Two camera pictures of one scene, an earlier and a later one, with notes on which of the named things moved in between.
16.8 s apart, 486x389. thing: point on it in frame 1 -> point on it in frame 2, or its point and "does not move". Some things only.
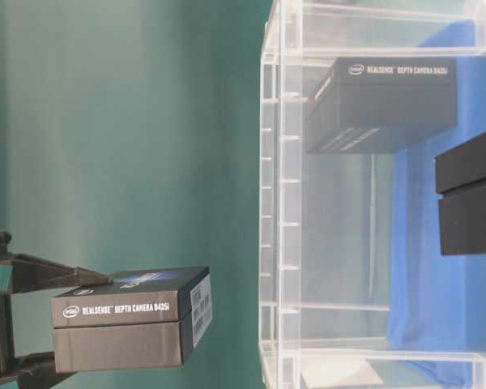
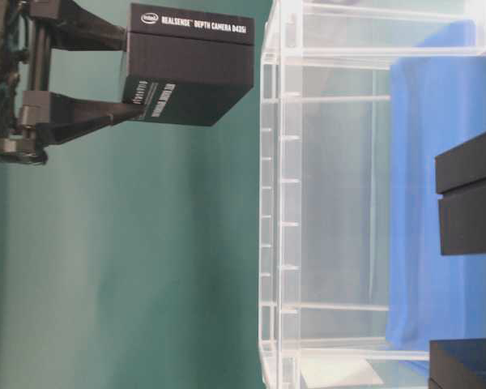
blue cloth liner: (443, 309) does not move
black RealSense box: (381, 104) -> (186, 67)
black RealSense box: (468, 179) does not move
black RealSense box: (144, 318) -> (466, 364)
